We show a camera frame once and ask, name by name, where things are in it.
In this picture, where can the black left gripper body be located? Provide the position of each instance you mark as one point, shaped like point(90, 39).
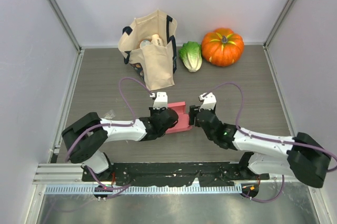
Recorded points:
point(155, 112)

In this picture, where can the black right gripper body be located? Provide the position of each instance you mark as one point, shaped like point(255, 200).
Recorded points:
point(194, 110)

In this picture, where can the pink paper box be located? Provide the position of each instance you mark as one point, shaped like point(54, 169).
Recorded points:
point(183, 120)

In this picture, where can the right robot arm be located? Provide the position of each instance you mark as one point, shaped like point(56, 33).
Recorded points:
point(298, 156)

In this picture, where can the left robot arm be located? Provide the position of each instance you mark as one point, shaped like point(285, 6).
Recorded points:
point(84, 138)

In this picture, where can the small clear plastic wrapper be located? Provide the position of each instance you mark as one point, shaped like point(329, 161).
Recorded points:
point(109, 115)

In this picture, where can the green lettuce toy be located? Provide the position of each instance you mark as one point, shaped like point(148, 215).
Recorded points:
point(191, 56)

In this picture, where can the beige canvas tote bag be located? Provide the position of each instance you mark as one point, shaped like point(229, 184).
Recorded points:
point(156, 65)

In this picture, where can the white round container in bag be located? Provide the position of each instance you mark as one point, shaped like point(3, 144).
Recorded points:
point(144, 43)

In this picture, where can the beige bottle in bag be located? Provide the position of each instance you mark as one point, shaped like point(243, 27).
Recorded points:
point(156, 40)

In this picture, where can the orange pumpkin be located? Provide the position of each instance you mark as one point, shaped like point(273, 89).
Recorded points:
point(222, 47)

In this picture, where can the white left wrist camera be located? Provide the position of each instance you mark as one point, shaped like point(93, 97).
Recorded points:
point(160, 100)

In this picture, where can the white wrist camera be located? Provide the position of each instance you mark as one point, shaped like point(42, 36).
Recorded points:
point(160, 100)
point(208, 101)

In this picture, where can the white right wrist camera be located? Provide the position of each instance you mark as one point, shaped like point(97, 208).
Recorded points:
point(208, 101)

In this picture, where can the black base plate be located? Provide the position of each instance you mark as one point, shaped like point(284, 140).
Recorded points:
point(175, 174)

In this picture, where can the slotted cable duct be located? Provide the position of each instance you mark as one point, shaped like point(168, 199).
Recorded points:
point(86, 189)

